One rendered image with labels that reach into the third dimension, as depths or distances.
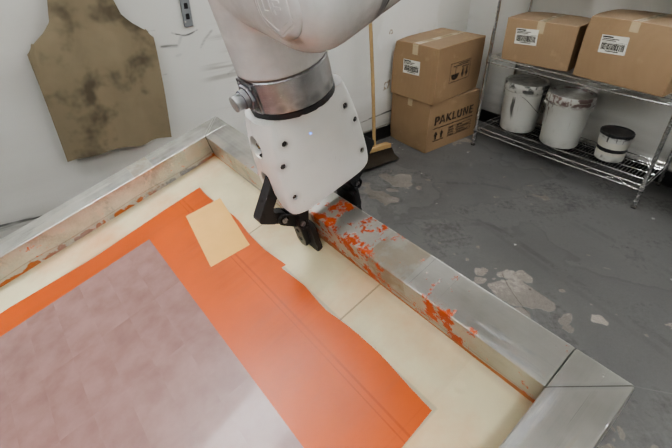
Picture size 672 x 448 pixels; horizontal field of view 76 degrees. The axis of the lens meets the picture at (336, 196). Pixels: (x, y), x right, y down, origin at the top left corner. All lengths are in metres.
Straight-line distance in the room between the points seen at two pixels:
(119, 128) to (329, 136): 2.11
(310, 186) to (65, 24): 1.98
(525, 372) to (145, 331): 0.35
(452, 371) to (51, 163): 2.30
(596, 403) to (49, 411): 0.44
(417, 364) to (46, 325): 0.39
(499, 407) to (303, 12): 0.30
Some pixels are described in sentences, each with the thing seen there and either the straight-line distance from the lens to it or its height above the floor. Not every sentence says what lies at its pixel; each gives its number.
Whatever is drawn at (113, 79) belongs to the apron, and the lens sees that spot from 2.37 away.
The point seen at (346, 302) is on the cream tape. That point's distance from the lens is 0.42.
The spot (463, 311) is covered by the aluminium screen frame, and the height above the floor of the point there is 1.27.
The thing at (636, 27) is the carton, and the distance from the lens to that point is 3.05.
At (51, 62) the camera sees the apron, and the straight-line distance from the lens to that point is 2.31.
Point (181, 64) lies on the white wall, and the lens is 2.53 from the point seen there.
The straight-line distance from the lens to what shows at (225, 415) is 0.40.
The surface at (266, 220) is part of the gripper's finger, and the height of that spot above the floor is 1.29.
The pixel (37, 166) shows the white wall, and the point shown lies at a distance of 2.50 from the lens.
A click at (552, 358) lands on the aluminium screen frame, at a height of 1.27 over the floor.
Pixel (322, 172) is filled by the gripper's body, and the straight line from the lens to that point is 0.39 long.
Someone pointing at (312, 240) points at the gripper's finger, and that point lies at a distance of 0.45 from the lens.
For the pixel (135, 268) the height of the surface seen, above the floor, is 1.19.
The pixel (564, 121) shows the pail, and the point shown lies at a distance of 3.38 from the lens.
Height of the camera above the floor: 1.53
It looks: 32 degrees down
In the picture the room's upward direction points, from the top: straight up
